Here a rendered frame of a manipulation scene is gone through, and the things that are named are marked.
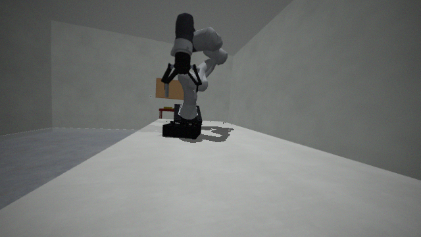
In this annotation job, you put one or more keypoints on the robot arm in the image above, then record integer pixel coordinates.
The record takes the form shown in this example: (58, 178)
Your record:
(188, 40)

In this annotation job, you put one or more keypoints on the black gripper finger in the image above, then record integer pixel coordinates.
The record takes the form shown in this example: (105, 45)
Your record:
(196, 83)
(166, 80)

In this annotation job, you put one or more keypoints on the black lighting desk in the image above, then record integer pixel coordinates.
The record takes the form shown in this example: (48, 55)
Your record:
(181, 130)

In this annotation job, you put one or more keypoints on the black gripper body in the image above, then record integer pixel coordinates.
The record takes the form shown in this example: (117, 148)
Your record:
(182, 58)

